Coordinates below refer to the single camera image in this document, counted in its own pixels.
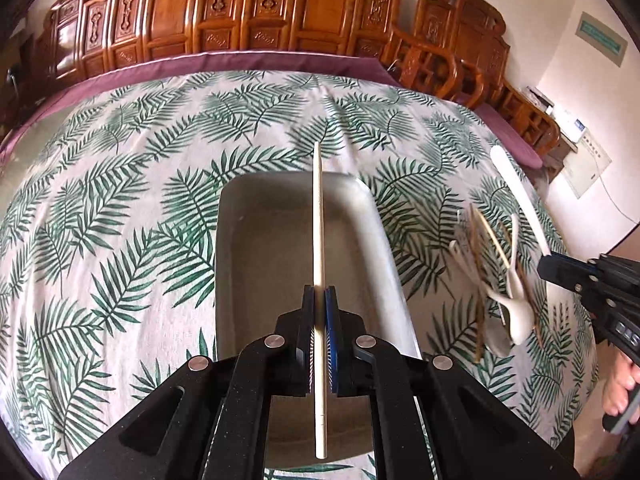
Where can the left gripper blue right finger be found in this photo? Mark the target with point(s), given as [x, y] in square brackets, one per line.
[334, 340]

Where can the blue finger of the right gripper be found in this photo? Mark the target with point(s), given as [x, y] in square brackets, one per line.
[565, 271]

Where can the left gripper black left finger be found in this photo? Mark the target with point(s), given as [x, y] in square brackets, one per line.
[305, 340]

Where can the light bamboo chopstick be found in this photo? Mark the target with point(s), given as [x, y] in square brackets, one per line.
[321, 373]
[492, 236]

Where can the cream spoon with hole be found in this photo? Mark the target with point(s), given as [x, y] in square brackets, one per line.
[521, 314]

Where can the cream plastic spoon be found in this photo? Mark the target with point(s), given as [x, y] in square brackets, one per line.
[506, 170]

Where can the person's right hand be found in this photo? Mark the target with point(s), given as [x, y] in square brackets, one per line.
[624, 375]

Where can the grey metal tray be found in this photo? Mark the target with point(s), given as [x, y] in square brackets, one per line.
[263, 263]

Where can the wooden side table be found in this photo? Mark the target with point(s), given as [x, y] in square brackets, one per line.
[555, 158]

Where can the purple armchair cushion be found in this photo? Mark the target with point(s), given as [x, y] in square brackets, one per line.
[514, 144]

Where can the green fern print tablecloth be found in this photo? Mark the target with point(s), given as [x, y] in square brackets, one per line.
[108, 242]

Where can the grey electrical panel box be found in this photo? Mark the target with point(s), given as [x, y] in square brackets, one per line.
[602, 38]

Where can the carved wooden armchair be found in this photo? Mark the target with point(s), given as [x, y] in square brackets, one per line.
[473, 31]

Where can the long carved wooden sofa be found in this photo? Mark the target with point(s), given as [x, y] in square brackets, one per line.
[86, 38]

